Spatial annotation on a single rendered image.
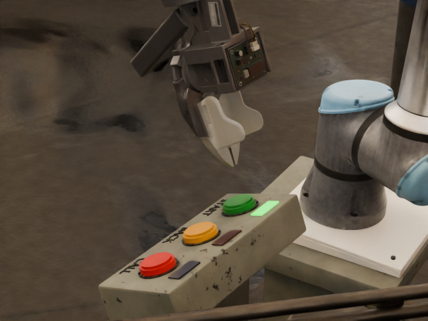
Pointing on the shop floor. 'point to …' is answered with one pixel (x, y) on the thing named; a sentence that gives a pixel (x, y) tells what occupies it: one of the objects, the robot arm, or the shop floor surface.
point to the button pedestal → (207, 262)
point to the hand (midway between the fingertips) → (225, 155)
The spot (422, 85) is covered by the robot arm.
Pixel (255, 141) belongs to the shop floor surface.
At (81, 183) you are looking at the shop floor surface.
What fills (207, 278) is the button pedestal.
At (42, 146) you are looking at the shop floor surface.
